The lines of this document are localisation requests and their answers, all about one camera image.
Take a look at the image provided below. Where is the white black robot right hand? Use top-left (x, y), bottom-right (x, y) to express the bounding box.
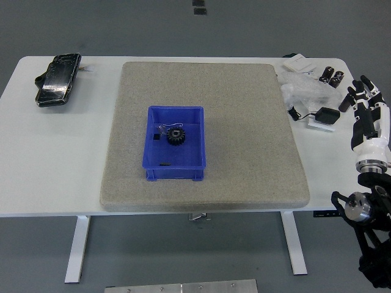
top-left (346, 74), bottom-right (391, 163)

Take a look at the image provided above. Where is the large black gear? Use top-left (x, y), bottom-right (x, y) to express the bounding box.
top-left (166, 127), bottom-right (187, 147)

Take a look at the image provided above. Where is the blue plastic box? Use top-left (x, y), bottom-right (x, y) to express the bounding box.
top-left (141, 106), bottom-right (206, 183)

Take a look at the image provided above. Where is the large dark cylinder capacitor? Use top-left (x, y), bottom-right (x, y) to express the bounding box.
top-left (338, 93), bottom-right (355, 112)

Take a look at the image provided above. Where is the black power adapter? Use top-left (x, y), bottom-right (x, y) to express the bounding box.
top-left (314, 107), bottom-right (341, 125)

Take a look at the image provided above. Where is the white card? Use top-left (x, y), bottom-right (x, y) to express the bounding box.
top-left (307, 117), bottom-right (335, 132)

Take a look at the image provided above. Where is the black table control panel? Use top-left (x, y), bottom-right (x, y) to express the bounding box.
top-left (313, 209), bottom-right (340, 218)

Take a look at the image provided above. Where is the clear bubble wrap bag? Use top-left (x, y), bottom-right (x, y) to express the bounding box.
top-left (280, 71), bottom-right (342, 113)

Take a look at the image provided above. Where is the white table leg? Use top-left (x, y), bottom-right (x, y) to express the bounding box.
top-left (280, 210), bottom-right (307, 275)
top-left (64, 215), bottom-right (92, 284)

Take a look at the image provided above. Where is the grey-brown mat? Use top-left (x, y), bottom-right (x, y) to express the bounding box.
top-left (100, 62), bottom-right (311, 212)

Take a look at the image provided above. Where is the small clear plastic bag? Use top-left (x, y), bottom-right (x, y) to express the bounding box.
top-left (156, 122), bottom-right (183, 137)

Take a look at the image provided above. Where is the grey metal plate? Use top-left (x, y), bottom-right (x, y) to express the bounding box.
top-left (104, 278), bottom-right (258, 293)

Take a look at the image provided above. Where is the black wrapped battery pack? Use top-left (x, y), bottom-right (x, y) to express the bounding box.
top-left (34, 53), bottom-right (82, 108)

